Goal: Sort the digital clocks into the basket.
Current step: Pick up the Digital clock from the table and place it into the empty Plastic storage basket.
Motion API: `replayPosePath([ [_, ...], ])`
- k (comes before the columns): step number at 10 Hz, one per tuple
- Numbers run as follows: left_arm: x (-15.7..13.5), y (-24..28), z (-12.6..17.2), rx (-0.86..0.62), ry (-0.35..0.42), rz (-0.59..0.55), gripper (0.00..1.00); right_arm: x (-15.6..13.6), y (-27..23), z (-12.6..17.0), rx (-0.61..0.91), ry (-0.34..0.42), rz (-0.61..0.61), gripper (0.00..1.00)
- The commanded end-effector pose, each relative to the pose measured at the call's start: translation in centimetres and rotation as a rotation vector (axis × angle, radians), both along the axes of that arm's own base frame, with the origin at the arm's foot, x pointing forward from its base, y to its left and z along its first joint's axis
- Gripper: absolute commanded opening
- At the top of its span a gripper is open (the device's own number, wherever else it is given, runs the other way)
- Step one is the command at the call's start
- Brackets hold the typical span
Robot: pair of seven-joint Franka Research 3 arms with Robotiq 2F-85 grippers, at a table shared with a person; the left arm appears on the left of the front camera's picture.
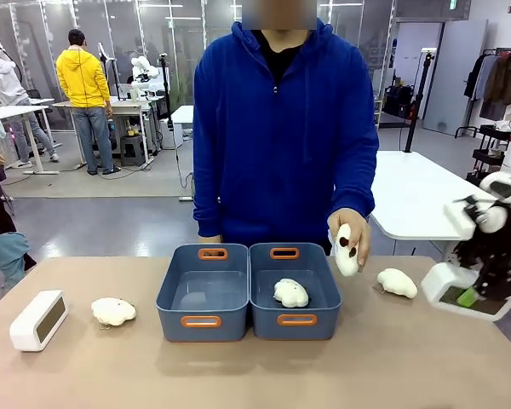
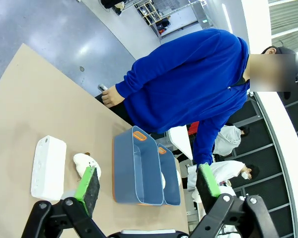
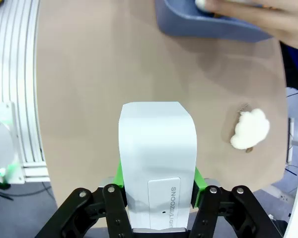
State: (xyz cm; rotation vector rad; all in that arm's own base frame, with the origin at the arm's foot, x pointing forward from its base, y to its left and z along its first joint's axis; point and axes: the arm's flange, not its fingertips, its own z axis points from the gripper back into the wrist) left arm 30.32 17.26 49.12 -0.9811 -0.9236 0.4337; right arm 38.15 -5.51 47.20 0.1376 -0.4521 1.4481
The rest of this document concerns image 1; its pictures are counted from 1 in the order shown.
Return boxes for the black tripod stand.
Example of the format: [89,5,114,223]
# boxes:
[403,49,435,154]

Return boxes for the grey step stool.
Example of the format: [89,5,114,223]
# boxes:
[118,134,148,168]

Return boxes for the blue basket orange handles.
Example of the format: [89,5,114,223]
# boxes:
[155,243,252,343]
[248,242,343,342]

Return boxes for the white rounded table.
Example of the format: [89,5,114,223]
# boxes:
[368,149,499,256]

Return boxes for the person in light blue jacket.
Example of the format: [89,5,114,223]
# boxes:
[0,89,38,291]

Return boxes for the clothes rack with coats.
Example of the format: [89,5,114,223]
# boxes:
[453,47,511,140]

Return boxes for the grey workbench table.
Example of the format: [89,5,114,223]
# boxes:
[51,95,163,168]

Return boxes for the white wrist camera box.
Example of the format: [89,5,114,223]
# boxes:
[443,199,479,240]

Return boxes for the person in white hoodie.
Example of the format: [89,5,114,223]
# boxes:
[0,42,60,170]

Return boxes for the black bags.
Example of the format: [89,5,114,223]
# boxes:
[383,84,419,120]

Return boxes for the black camera stand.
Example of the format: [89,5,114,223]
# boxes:
[158,52,175,131]

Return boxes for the black utility cart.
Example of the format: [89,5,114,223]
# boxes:
[466,124,511,187]

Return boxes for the man in yellow hoodie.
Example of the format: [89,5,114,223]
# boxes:
[55,28,122,176]

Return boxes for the person in blue hoodie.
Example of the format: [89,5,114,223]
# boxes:
[192,16,381,256]

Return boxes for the white desk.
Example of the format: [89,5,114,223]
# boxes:
[0,103,60,176]

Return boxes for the white plush toy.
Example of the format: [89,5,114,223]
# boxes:
[90,297,138,327]
[273,277,310,309]
[376,268,419,299]
[335,223,366,278]

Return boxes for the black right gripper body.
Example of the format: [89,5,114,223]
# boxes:
[453,195,511,302]

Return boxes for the person's left hand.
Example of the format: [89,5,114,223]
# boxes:
[327,208,373,274]

